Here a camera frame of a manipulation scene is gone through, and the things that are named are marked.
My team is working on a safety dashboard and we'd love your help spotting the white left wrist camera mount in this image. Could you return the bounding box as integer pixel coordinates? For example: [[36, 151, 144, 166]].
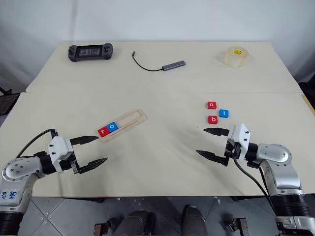
[[47, 136, 75, 171]]

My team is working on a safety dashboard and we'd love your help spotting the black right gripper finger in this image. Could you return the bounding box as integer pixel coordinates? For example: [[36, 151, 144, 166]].
[[203, 127, 231, 137], [196, 149, 229, 168]]

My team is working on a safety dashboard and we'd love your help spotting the red letter tile r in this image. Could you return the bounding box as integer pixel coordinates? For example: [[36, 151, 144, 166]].
[[97, 126, 111, 138]]

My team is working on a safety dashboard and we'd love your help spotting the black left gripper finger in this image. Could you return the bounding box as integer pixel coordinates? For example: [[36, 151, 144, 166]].
[[69, 135, 99, 146], [78, 157, 109, 174]]

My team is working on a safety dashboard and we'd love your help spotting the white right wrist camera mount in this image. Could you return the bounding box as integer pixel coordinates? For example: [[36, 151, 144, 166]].
[[227, 123, 252, 161]]

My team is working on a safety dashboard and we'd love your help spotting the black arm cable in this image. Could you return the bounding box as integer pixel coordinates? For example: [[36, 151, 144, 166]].
[[232, 157, 281, 219], [17, 129, 59, 158]]

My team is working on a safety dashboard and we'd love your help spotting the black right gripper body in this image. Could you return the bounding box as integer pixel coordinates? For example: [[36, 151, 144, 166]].
[[223, 136, 241, 161]]

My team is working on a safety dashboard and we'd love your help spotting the dark rounded shape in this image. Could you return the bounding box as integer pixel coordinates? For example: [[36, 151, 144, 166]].
[[115, 209, 156, 236], [182, 205, 207, 236]]

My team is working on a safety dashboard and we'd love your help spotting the grey USB hub with cable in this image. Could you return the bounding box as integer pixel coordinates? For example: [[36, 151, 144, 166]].
[[131, 51, 187, 72]]

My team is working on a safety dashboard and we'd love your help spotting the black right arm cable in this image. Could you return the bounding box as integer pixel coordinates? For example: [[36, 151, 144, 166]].
[[232, 157, 281, 219]]

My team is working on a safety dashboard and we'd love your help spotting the brown metal bracket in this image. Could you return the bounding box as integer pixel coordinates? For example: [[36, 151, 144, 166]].
[[94, 222, 109, 236], [231, 217, 248, 236]]

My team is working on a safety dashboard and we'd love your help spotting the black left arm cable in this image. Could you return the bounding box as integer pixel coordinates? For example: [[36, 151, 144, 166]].
[[17, 129, 59, 158]]

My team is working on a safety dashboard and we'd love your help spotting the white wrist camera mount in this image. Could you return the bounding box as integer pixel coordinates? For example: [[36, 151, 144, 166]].
[[47, 136, 75, 171], [227, 123, 252, 161]]

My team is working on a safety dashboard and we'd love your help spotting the wooden letter tray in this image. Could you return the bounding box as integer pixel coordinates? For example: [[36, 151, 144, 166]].
[[95, 109, 148, 143]]

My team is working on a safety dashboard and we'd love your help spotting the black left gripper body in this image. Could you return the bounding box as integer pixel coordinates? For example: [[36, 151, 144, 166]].
[[58, 138, 81, 176]]

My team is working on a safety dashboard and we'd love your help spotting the clear tape roll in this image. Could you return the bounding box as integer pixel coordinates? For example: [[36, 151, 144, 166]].
[[218, 46, 251, 69]]

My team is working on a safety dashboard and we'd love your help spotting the black handheld game console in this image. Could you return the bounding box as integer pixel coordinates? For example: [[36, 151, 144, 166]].
[[68, 42, 114, 62]]

